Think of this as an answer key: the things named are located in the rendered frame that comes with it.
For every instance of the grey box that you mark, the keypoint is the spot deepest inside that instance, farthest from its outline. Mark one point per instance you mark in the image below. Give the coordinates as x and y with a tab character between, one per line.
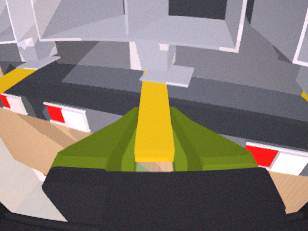
145	23
283	23
35	53

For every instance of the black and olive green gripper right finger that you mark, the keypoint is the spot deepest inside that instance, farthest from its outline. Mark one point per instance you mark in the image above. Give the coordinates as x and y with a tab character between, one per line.
204	149

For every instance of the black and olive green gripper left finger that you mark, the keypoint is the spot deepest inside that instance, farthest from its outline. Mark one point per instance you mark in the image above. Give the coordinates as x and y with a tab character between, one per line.
105	148

